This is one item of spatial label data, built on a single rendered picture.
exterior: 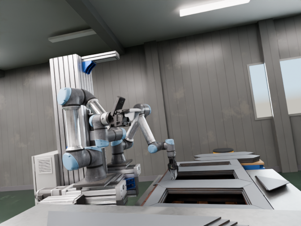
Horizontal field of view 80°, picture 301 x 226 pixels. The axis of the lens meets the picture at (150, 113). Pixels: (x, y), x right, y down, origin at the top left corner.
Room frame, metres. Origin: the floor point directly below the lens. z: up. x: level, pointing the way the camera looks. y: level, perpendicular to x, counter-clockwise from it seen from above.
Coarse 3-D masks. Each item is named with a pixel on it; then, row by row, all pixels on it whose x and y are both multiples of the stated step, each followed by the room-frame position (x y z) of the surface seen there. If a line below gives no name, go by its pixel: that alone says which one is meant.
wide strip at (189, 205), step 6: (156, 204) 1.19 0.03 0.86; (162, 204) 1.18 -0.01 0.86; (168, 204) 1.17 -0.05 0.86; (174, 204) 1.16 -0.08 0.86; (180, 204) 1.15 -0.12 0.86; (186, 204) 1.14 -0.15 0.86; (192, 204) 1.13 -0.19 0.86; (198, 204) 1.12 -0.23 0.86; (204, 204) 1.11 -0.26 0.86; (210, 204) 1.10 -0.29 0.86; (216, 204) 1.09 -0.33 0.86; (222, 204) 1.09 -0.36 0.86; (228, 204) 1.08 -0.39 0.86; (234, 204) 1.07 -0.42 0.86; (240, 204) 1.06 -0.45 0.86
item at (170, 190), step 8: (168, 192) 1.44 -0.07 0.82; (176, 192) 1.42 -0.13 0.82; (184, 192) 1.41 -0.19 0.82; (192, 192) 1.39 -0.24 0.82; (200, 192) 1.37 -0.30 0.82; (208, 192) 1.35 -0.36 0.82; (216, 192) 1.34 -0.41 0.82; (224, 192) 1.32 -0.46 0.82; (232, 192) 1.31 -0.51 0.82; (240, 192) 1.29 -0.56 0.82; (160, 200) 1.27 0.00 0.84; (248, 200) 1.13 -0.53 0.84
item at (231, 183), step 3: (228, 180) 1.46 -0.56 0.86; (231, 180) 1.45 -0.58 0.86; (234, 180) 1.45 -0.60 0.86; (228, 183) 1.40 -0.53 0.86; (231, 183) 1.39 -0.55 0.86; (234, 183) 1.38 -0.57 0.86; (237, 183) 1.37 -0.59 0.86; (228, 186) 1.34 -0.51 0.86; (231, 186) 1.34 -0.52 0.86; (234, 186) 1.33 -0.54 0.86; (237, 186) 1.33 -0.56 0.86
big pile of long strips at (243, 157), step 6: (198, 156) 2.49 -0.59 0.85; (204, 156) 2.45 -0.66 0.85; (210, 156) 2.41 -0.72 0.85; (216, 156) 2.37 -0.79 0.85; (222, 156) 2.33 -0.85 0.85; (228, 156) 2.29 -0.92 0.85; (234, 156) 2.25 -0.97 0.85; (240, 156) 2.21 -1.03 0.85; (246, 156) 2.18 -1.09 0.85; (252, 156) 2.14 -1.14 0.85; (258, 156) 2.14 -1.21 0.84; (240, 162) 2.13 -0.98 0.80; (246, 162) 2.11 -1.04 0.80; (252, 162) 2.10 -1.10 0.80
